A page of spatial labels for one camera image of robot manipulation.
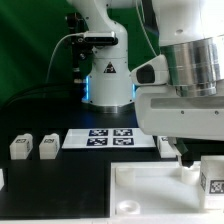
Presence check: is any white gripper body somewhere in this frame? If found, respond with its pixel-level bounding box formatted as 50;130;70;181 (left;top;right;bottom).
135;86;224;141

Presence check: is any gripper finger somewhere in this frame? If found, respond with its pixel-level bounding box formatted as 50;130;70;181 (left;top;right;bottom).
169;137;183;166

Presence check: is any white square table top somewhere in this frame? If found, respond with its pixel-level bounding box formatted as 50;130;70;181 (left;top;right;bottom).
110;162;224;224

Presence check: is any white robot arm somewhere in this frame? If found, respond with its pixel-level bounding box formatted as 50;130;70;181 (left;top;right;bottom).
67;0;224;143

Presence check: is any white sheet with markers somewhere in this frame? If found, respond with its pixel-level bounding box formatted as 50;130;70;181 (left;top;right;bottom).
62;128;155;149

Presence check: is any white block left edge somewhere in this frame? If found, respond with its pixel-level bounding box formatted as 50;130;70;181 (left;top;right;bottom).
0;169;4;191

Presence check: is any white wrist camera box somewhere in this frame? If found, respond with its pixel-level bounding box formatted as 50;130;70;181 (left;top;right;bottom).
130;54;169;86

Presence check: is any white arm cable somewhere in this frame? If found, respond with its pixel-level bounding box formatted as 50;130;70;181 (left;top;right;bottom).
134;0;159;58

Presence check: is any black camera on stand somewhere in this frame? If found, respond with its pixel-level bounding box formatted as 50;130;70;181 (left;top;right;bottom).
65;13;118;83

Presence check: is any black cable bundle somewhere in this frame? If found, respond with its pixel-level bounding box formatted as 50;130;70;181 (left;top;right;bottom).
0;83;84;114

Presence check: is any white camera cable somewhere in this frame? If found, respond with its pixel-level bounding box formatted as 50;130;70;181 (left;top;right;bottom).
45;32;85;84

